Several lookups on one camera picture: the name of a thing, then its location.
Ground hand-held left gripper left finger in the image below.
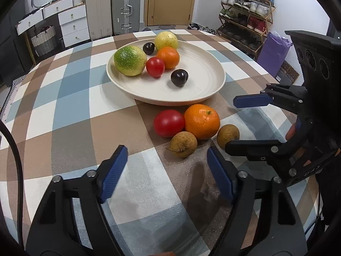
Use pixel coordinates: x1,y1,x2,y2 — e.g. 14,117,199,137
25,144,128,256

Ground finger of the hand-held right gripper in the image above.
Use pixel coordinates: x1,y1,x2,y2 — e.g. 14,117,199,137
225,139,288,164
233,83,309,112

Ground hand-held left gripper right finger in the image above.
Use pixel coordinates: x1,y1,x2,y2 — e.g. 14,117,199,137
207,146,308,256

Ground brown longan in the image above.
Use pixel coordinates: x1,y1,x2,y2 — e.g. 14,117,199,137
217,124,240,150
167,131,198,158

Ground cream round plate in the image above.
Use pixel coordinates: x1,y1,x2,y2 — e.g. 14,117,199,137
106,38,226,106

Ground large orange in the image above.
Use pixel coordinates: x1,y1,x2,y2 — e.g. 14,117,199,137
184,104,221,140

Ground red tomato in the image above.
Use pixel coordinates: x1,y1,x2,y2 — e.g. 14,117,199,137
153,109,185,138
146,57,166,78

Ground small orange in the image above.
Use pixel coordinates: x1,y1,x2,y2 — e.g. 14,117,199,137
156,47,180,69

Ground yellow passion fruit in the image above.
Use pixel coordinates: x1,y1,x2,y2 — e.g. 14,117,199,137
155,31,178,51

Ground green speckled passion fruit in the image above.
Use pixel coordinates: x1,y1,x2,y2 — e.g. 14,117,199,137
114,45,148,77

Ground person's right hand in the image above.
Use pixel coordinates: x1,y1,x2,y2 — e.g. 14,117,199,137
285,123,297,142

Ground dark patterned doormat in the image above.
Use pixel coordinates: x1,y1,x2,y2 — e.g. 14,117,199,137
277,60,301,86

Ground purple bag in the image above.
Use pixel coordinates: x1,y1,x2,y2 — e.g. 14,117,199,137
257,32,293,78

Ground wooden shoe rack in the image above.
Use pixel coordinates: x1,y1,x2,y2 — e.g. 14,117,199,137
217,0,276,60

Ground checkered tablecloth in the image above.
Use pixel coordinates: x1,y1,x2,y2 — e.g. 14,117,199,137
0,29,324,256

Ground black white sneakers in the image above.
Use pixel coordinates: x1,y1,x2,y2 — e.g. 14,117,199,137
188,23,216,34

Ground rows of shoes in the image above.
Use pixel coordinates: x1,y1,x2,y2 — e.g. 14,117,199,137
218,0,275,51

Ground wooden door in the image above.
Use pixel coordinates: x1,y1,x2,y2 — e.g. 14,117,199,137
145,0,199,27

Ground wicker basket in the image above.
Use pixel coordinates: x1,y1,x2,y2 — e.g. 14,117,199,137
30,25,57,56

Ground silver suitcase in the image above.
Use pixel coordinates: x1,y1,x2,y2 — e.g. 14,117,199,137
111,0,141,36

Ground white desk with drawers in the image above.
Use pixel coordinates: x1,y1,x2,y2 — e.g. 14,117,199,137
16,0,91,48

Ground beige suitcase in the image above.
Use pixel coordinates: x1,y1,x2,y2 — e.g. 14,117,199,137
85,0,113,41

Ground black cable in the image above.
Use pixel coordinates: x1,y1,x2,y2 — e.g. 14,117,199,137
0,120,26,246

